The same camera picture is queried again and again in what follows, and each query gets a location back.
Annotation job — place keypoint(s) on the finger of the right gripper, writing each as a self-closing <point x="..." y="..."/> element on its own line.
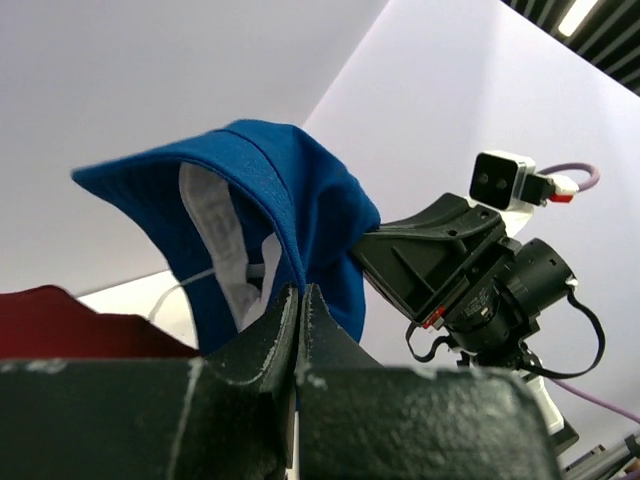
<point x="450" y="217"/>
<point x="393" y="266"/>

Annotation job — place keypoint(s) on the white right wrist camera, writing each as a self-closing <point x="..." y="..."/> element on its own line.
<point x="508" y="183"/>

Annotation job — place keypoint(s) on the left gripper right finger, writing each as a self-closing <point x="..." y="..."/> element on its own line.
<point x="361" y="420"/>

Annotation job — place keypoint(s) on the blue bucket hat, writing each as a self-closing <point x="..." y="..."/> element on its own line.
<point x="240" y="212"/>

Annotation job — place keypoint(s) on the dark red bucket hat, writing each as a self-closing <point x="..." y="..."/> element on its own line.
<point x="47" y="322"/>

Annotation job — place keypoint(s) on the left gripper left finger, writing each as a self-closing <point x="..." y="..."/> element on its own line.
<point x="225" y="416"/>

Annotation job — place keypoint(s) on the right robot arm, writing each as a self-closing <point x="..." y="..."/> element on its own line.
<point x="496" y="332"/>

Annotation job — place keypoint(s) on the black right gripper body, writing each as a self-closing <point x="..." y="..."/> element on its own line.
<point x="476" y="244"/>

